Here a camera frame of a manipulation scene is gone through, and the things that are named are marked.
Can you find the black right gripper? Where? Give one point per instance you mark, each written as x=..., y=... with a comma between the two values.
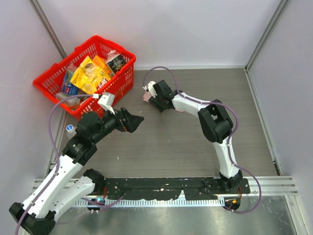
x=157, y=93

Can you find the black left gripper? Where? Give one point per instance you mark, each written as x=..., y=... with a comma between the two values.
x=124, y=120

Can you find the pink folding umbrella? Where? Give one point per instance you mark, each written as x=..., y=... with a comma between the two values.
x=147, y=96

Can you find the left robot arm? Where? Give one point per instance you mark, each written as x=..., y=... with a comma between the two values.
x=39, y=213

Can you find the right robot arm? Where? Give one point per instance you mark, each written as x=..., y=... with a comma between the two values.
x=215, y=123

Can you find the red and white snack packet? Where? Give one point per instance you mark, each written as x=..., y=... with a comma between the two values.
x=102, y=84

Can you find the black box with gold print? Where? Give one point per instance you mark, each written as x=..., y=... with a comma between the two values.
x=115, y=62

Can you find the red plastic shopping basket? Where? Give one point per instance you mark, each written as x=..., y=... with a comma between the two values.
x=50, y=82

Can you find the plastic bottle with blue cap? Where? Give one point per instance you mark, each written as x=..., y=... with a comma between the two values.
x=71, y=131

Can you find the yellow snack bag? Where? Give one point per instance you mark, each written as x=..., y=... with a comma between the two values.
x=87, y=76

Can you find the orange snack box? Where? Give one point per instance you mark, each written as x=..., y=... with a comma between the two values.
x=99, y=61

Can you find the blue snack packet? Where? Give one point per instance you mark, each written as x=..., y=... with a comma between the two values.
x=67, y=86

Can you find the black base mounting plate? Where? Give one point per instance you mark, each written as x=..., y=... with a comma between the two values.
x=165, y=189

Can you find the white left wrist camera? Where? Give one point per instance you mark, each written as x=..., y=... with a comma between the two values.
x=105, y=101

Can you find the white slotted cable duct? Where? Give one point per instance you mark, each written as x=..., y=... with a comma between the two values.
x=181, y=202

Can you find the aluminium frame rail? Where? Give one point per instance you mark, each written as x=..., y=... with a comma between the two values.
x=270, y=185

